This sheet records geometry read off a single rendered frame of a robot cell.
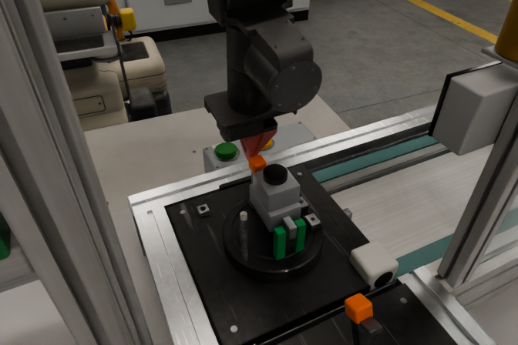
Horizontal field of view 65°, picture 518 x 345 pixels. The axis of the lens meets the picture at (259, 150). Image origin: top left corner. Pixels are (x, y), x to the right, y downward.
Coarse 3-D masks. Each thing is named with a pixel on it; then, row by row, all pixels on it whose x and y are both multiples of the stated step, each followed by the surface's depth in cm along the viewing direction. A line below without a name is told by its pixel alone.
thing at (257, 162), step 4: (252, 156) 55; (256, 156) 55; (260, 156) 55; (248, 160) 55; (252, 160) 54; (256, 160) 54; (260, 160) 54; (264, 160) 54; (248, 164) 55; (252, 164) 54; (256, 164) 53; (260, 164) 54; (264, 164) 54; (252, 168) 54; (256, 168) 54; (260, 168) 54; (252, 172) 55; (252, 176) 56; (252, 180) 56
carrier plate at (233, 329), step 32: (224, 192) 64; (320, 192) 64; (192, 224) 59; (352, 224) 59; (192, 256) 55; (224, 256) 55; (320, 256) 55; (224, 288) 51; (256, 288) 51; (288, 288) 51; (320, 288) 51; (352, 288) 51; (224, 320) 48; (256, 320) 48; (288, 320) 48
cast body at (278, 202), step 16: (256, 176) 50; (272, 176) 49; (288, 176) 50; (256, 192) 51; (272, 192) 48; (288, 192) 49; (256, 208) 53; (272, 208) 49; (288, 208) 50; (272, 224) 50; (288, 224) 49
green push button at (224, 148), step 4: (220, 144) 74; (224, 144) 74; (228, 144) 74; (232, 144) 74; (216, 148) 73; (220, 148) 73; (224, 148) 73; (228, 148) 73; (232, 148) 73; (236, 148) 73; (216, 152) 72; (220, 152) 72; (224, 152) 72; (228, 152) 72; (232, 152) 72; (236, 152) 72; (220, 156) 72; (224, 156) 71; (228, 156) 72; (232, 156) 72
